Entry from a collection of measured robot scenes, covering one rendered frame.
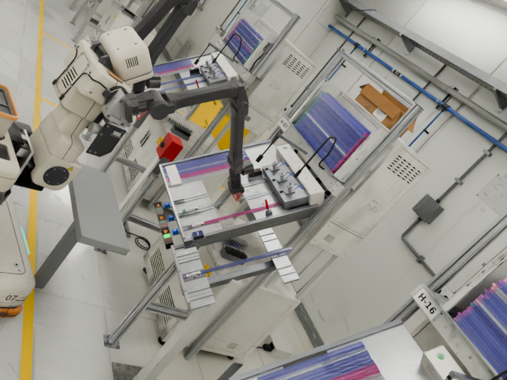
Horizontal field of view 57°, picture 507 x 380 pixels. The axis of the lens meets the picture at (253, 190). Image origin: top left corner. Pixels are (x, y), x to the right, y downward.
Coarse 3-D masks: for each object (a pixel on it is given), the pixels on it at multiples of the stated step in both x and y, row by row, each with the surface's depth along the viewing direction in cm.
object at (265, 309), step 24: (168, 264) 290; (216, 264) 255; (168, 288) 280; (240, 288) 261; (264, 288) 269; (288, 288) 291; (240, 312) 274; (264, 312) 281; (288, 312) 289; (168, 336) 265; (216, 336) 279; (240, 336) 287; (264, 336) 296
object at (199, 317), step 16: (224, 288) 210; (192, 320) 218; (208, 320) 219; (176, 336) 223; (192, 336) 222; (160, 352) 227; (176, 352) 225; (112, 368) 235; (128, 368) 241; (144, 368) 232; (160, 368) 228
